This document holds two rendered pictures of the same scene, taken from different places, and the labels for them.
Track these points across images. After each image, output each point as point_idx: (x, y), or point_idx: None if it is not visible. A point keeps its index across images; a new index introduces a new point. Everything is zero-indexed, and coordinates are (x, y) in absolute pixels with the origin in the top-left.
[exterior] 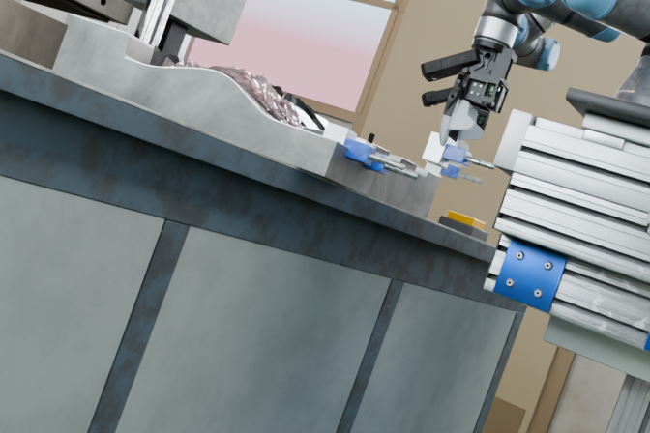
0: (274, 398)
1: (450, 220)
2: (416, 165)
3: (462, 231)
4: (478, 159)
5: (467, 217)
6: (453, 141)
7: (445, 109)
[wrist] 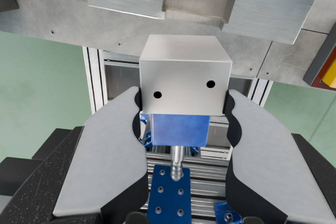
0: None
1: (332, 44)
2: (161, 19)
3: (310, 68)
4: (172, 157)
5: (335, 75)
6: (190, 113)
7: (66, 141)
